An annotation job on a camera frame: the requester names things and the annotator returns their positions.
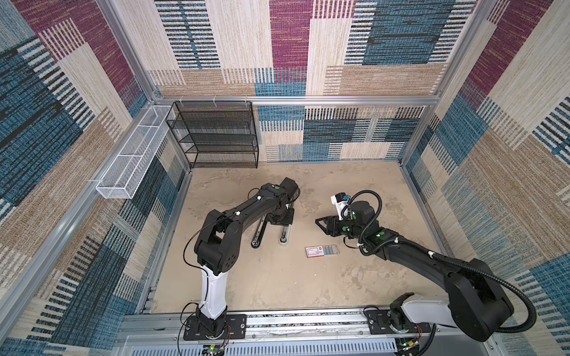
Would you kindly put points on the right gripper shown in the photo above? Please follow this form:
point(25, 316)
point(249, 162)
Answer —
point(332, 223)

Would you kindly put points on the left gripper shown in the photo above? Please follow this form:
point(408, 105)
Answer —
point(289, 220)

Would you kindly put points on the black stapler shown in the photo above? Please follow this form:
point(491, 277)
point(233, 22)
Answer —
point(265, 228)

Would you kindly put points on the red white staple box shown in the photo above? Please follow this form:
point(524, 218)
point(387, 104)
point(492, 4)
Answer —
point(315, 251)

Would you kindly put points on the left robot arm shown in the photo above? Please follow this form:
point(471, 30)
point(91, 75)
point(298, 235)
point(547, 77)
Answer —
point(218, 246)

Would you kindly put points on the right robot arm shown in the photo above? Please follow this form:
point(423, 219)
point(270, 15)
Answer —
point(473, 303)

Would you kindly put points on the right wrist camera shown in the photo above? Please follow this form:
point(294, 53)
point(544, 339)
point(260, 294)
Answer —
point(342, 206)

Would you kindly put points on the black wire shelf rack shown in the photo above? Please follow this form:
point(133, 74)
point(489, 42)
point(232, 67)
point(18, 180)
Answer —
point(215, 134)

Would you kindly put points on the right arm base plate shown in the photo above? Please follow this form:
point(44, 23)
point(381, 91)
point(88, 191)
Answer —
point(386, 322)

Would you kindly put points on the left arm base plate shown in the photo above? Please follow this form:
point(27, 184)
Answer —
point(201, 328)

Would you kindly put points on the white wire mesh basket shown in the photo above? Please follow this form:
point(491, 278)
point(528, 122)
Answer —
point(127, 170)

